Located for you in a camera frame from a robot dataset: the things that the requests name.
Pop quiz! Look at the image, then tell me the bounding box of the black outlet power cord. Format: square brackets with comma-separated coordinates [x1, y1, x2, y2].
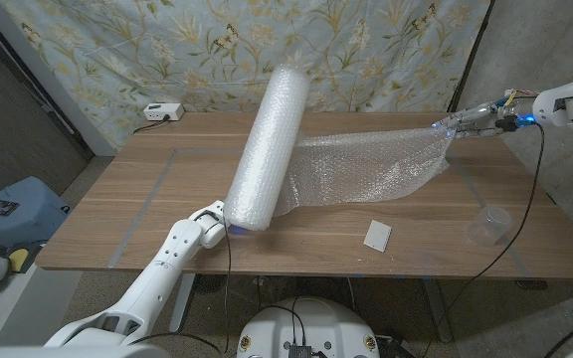
[132, 114, 171, 134]

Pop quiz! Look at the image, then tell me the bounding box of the clear bubble wrap roll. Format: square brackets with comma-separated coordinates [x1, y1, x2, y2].
[222, 63, 457, 233]

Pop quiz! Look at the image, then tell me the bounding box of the blue-grey storage bin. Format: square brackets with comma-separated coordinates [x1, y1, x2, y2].
[0, 175, 72, 249]

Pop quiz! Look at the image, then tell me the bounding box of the black torso cable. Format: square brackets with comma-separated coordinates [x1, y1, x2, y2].
[259, 296, 307, 347]

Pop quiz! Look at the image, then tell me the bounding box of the thin black left hand cable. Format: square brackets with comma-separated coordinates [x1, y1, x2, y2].
[126, 226, 233, 355]

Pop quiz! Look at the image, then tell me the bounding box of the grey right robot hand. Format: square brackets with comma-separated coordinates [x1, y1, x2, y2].
[433, 98, 519, 140]

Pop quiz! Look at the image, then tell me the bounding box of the thin black right hand cable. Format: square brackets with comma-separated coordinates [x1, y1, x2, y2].
[418, 122, 546, 358]

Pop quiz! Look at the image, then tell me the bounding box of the thin black hand cable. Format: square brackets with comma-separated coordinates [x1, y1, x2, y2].
[126, 226, 233, 355]
[418, 122, 546, 358]

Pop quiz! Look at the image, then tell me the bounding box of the white table leg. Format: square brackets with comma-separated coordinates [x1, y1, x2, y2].
[168, 272, 197, 333]

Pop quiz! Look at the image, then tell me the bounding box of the white power outlet box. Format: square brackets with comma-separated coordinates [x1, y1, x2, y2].
[142, 102, 185, 122]

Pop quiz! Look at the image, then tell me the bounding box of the clear plastic cup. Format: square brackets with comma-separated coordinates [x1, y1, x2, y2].
[465, 205, 514, 249]

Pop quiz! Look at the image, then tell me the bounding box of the black corner pole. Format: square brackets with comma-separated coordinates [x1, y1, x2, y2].
[447, 0, 496, 113]

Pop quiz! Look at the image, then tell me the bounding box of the floral printed backdrop cloth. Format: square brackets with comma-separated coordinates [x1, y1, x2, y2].
[0, 0, 491, 150]

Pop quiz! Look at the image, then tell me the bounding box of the small white card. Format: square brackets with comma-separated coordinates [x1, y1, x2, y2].
[363, 219, 394, 254]

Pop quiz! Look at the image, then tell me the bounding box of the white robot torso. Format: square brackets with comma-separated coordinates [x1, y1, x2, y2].
[236, 296, 380, 358]

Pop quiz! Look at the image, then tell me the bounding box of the grey table leg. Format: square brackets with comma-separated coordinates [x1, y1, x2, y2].
[420, 277, 453, 343]

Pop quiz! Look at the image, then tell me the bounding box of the yellow black floor pad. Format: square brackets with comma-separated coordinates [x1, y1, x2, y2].
[0, 243, 44, 277]

